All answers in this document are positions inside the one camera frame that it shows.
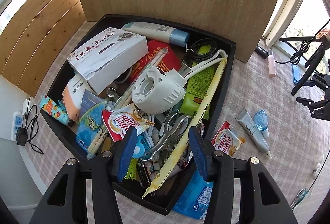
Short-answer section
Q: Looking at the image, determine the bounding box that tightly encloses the white printed carton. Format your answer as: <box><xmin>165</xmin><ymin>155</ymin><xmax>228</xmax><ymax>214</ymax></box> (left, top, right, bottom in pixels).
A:
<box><xmin>67</xmin><ymin>27</ymin><xmax>149</xmax><ymax>95</ymax></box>

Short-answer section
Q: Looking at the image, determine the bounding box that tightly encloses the blue cartoon packet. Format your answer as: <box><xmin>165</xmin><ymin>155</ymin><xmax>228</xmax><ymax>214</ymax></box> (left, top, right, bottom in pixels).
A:
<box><xmin>76</xmin><ymin>101</ymin><xmax>109</xmax><ymax>158</ymax></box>

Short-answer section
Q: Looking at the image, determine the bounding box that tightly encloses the small pink bottle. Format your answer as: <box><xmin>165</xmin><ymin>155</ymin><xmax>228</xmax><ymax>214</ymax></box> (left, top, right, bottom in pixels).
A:
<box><xmin>267</xmin><ymin>49</ymin><xmax>276</xmax><ymax>78</ymax></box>

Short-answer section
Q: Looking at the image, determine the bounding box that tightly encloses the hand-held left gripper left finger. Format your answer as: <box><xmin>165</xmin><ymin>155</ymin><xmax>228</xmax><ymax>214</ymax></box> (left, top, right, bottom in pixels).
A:
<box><xmin>29</xmin><ymin>127</ymin><xmax>138</xmax><ymax>224</ymax></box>

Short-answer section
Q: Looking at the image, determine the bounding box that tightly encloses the large metal clip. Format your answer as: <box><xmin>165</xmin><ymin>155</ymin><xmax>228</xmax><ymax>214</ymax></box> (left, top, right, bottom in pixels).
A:
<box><xmin>148</xmin><ymin>113</ymin><xmax>193</xmax><ymax>158</ymax></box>

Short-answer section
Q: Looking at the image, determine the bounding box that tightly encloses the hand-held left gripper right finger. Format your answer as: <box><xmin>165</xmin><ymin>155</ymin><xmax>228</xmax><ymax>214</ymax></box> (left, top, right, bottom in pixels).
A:
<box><xmin>188</xmin><ymin>125</ymin><xmax>299</xmax><ymax>224</ymax></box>

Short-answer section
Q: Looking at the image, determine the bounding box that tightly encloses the black storage box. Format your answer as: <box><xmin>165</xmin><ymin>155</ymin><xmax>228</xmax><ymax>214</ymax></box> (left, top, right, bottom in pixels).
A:
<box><xmin>40</xmin><ymin>14</ymin><xmax>237</xmax><ymax>216</ymax></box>

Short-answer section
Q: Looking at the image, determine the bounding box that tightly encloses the white crumpled wad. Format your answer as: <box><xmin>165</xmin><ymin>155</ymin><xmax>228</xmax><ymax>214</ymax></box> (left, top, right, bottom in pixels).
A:
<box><xmin>312</xmin><ymin>162</ymin><xmax>322</xmax><ymax>177</ymax></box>

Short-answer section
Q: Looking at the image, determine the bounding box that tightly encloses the peach packet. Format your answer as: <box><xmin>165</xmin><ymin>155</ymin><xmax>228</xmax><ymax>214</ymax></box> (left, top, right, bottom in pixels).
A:
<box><xmin>62</xmin><ymin>74</ymin><xmax>87</xmax><ymax>122</ymax></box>

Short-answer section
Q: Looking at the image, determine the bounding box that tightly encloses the coffee creamer sachet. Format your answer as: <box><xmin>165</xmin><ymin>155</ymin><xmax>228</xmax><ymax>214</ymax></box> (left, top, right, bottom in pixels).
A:
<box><xmin>211</xmin><ymin>121</ymin><xmax>245</xmax><ymax>157</ymax></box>
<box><xmin>101</xmin><ymin>103</ymin><xmax>155</xmax><ymax>143</ymax></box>

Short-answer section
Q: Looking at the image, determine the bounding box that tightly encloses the white coiled cable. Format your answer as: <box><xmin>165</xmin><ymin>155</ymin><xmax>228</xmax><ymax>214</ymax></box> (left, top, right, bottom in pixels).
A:
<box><xmin>143</xmin><ymin>115</ymin><xmax>161</xmax><ymax>153</ymax></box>

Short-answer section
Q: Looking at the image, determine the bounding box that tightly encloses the black tripod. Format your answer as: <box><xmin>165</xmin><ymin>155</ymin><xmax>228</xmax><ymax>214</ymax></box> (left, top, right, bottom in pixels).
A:
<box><xmin>291</xmin><ymin>33</ymin><xmax>330</xmax><ymax>96</ymax></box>

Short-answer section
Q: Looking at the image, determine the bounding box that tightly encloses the green mesh piece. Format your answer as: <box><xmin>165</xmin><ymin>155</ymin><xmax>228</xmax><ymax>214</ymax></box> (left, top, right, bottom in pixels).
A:
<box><xmin>125</xmin><ymin>158</ymin><xmax>140</xmax><ymax>181</ymax></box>

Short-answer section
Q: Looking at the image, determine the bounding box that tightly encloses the teal clip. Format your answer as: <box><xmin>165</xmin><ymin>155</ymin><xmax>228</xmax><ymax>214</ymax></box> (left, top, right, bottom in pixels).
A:
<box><xmin>290</xmin><ymin>188</ymin><xmax>309</xmax><ymax>210</ymax></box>

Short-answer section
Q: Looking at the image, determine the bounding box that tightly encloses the red printed box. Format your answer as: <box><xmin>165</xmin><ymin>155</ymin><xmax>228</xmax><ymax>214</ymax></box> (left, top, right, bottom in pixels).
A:
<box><xmin>128</xmin><ymin>40</ymin><xmax>182</xmax><ymax>83</ymax></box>

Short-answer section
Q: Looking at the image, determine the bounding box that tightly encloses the wooden plank wall board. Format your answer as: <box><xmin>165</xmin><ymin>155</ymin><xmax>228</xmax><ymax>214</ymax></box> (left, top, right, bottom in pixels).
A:
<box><xmin>0</xmin><ymin>0</ymin><xmax>86</xmax><ymax>98</ymax></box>

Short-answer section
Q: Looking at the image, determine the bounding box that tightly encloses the green snack packet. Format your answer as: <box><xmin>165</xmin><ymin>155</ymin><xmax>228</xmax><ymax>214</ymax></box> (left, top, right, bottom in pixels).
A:
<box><xmin>179</xmin><ymin>64</ymin><xmax>216</xmax><ymax>119</ymax></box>

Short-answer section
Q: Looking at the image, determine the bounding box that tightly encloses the grey cosmetic tube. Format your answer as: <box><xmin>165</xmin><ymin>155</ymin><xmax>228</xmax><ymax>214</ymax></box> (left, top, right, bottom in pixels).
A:
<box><xmin>236</xmin><ymin>109</ymin><xmax>273</xmax><ymax>160</ymax></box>

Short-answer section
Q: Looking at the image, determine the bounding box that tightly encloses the long yellow paper packet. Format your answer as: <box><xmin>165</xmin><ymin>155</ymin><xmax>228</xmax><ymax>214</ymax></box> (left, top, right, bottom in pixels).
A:
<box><xmin>142</xmin><ymin>57</ymin><xmax>228</xmax><ymax>198</ymax></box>

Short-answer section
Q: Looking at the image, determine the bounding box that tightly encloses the black tripod cable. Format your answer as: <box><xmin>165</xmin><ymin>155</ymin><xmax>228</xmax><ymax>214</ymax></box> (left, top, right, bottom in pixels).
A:
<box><xmin>274</xmin><ymin>20</ymin><xmax>330</xmax><ymax>65</ymax></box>

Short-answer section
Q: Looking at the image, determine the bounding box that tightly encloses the white plug-in device with cord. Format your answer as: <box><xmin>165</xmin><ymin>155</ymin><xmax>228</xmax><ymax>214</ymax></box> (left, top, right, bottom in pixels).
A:
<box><xmin>132</xmin><ymin>49</ymin><xmax>228</xmax><ymax>114</ymax></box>

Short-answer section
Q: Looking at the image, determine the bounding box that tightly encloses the black pen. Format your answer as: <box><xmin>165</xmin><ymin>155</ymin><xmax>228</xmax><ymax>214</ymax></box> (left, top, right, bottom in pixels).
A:
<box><xmin>136</xmin><ymin>159</ymin><xmax>152</xmax><ymax>189</ymax></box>

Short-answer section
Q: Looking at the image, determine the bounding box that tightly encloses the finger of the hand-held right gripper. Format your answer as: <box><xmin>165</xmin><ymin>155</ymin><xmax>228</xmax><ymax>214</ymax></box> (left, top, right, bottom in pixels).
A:
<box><xmin>296</xmin><ymin>96</ymin><xmax>330</xmax><ymax>122</ymax></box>
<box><xmin>312</xmin><ymin>72</ymin><xmax>330</xmax><ymax>97</ymax></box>

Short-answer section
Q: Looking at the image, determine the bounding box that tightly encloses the black bar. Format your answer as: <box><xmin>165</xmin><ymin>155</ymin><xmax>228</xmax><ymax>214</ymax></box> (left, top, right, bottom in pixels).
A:
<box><xmin>254</xmin><ymin>45</ymin><xmax>269</xmax><ymax>60</ymax></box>

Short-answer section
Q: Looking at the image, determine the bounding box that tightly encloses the dark blue packet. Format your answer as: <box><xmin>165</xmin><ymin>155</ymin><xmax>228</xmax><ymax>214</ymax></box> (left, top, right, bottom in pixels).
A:
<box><xmin>80</xmin><ymin>90</ymin><xmax>104</xmax><ymax>114</ymax></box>

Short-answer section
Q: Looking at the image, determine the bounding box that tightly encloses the orange patterned hand cream tube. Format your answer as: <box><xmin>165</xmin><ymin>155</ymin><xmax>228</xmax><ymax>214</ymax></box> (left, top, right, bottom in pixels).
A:
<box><xmin>40</xmin><ymin>94</ymin><xmax>74</xmax><ymax>127</ymax></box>

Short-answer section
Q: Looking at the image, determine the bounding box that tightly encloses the black charger with cable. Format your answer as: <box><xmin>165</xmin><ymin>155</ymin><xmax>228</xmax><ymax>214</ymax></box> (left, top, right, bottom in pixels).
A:
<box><xmin>16</xmin><ymin>104</ymin><xmax>44</xmax><ymax>155</ymax></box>

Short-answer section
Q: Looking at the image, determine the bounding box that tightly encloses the blue flat plastic piece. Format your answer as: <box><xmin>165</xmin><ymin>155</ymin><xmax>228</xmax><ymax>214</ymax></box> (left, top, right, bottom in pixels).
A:
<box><xmin>291</xmin><ymin>63</ymin><xmax>301</xmax><ymax>86</ymax></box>

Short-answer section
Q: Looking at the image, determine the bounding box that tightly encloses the small blue bottle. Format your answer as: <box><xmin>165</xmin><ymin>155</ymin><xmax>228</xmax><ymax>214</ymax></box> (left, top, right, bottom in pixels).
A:
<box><xmin>254</xmin><ymin>109</ymin><xmax>270</xmax><ymax>138</ymax></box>

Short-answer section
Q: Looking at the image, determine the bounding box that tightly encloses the blue wet wipes packet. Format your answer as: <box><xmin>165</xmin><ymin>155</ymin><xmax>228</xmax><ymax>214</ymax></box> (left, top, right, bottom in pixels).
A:
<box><xmin>172</xmin><ymin>169</ymin><xmax>215</xmax><ymax>220</ymax></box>

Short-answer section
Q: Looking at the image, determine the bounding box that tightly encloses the white tube with blue cap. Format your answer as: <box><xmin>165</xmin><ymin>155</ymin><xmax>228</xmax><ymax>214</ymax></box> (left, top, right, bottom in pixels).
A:
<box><xmin>122</xmin><ymin>22</ymin><xmax>190</xmax><ymax>46</ymax></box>

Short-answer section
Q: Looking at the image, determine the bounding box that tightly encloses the black coiled cable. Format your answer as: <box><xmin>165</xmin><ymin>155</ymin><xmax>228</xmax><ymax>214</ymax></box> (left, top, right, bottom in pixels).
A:
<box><xmin>190</xmin><ymin>38</ymin><xmax>220</xmax><ymax>60</ymax></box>

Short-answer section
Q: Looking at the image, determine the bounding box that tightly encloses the white power strip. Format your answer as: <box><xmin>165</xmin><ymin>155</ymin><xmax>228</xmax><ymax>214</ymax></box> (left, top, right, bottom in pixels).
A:
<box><xmin>11</xmin><ymin>110</ymin><xmax>28</xmax><ymax>141</ymax></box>

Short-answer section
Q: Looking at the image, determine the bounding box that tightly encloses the metal measuring spoon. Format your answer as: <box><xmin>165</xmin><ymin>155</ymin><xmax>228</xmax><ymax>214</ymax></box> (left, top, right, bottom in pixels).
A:
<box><xmin>106</xmin><ymin>88</ymin><xmax>120</xmax><ymax>101</ymax></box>

